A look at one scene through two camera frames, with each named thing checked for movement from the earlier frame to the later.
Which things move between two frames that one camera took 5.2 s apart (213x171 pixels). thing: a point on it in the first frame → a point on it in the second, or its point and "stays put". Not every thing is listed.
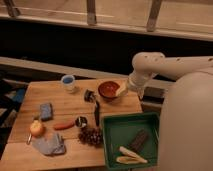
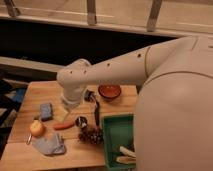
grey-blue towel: x=50 y=144 stays put
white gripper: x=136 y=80 → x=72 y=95
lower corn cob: x=129 y=160 stays put
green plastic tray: x=119 y=130 stays put
